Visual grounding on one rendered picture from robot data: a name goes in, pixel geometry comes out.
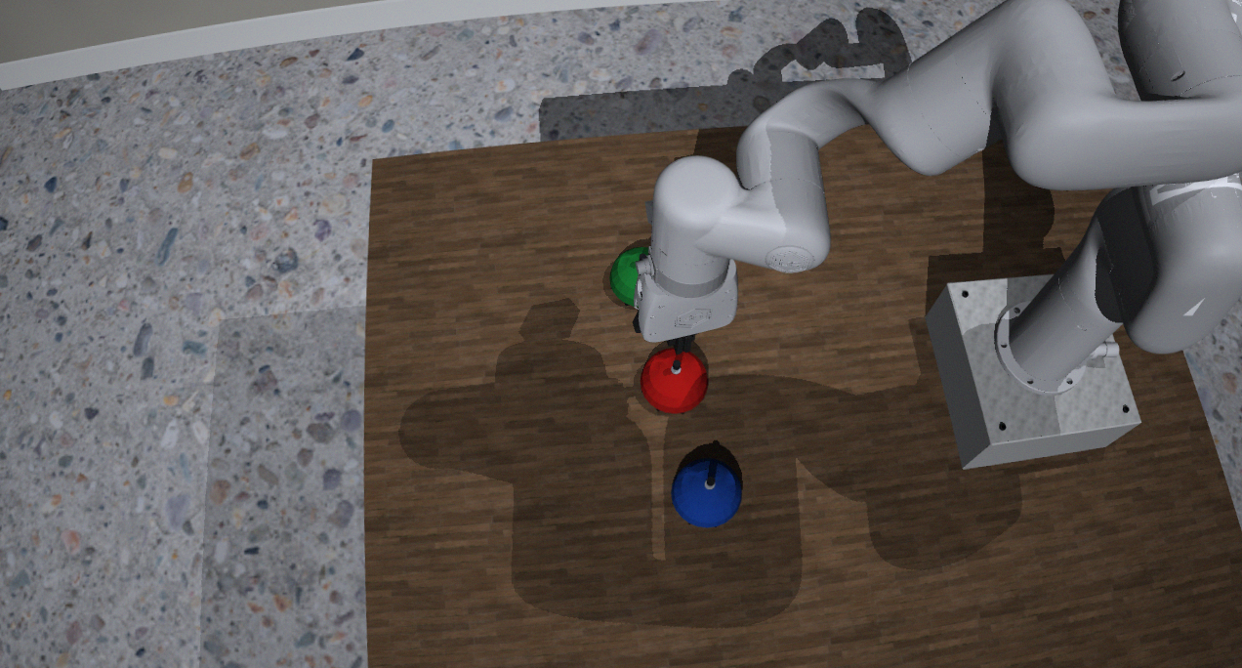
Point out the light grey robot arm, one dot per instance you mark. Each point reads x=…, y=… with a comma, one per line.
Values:
x=1032, y=68

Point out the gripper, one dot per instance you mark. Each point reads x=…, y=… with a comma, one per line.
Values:
x=663, y=316

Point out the green service bell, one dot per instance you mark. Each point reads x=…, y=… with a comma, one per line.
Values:
x=623, y=275

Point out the blue dome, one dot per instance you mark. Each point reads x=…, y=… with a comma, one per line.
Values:
x=702, y=501

